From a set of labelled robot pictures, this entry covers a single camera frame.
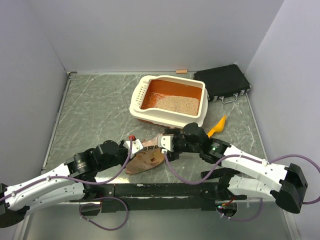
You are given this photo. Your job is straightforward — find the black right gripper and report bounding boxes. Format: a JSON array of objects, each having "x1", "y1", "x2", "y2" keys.
[{"x1": 163, "y1": 128, "x2": 201, "y2": 162}]

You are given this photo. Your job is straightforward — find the yellow plastic scoop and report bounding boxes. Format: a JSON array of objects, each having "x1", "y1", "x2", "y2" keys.
[{"x1": 207, "y1": 115, "x2": 227, "y2": 138}]

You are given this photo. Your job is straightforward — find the pink cat litter bag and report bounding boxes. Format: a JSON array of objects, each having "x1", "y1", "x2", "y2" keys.
[{"x1": 125, "y1": 135, "x2": 165, "y2": 175}]

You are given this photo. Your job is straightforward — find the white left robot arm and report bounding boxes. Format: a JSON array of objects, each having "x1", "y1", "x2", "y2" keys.
[{"x1": 0, "y1": 139, "x2": 143, "y2": 228}]

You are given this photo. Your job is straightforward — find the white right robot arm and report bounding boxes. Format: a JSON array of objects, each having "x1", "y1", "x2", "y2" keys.
[{"x1": 157, "y1": 122, "x2": 308, "y2": 214}]

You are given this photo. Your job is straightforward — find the cream orange litter box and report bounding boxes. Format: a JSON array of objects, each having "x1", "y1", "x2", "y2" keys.
[{"x1": 129, "y1": 75, "x2": 208, "y2": 129}]

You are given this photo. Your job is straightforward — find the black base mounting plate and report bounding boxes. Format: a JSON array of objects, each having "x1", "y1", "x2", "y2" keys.
[{"x1": 78, "y1": 182, "x2": 247, "y2": 213}]

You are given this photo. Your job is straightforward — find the black hard case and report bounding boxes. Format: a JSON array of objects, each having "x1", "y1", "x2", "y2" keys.
[{"x1": 193, "y1": 64, "x2": 251, "y2": 104}]

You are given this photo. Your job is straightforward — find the small wooden block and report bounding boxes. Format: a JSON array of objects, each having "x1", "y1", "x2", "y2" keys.
[{"x1": 175, "y1": 69, "x2": 188, "y2": 74}]

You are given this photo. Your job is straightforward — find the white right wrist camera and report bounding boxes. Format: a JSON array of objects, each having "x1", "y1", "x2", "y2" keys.
[{"x1": 157, "y1": 134, "x2": 174, "y2": 154}]

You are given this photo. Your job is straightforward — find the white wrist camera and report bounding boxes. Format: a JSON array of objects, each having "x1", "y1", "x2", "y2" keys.
[
  {"x1": 157, "y1": 134, "x2": 174, "y2": 154},
  {"x1": 124, "y1": 135, "x2": 144, "y2": 157}
]

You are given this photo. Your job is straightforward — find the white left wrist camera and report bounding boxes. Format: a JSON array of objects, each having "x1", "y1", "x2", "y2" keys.
[{"x1": 124, "y1": 135, "x2": 144, "y2": 157}]

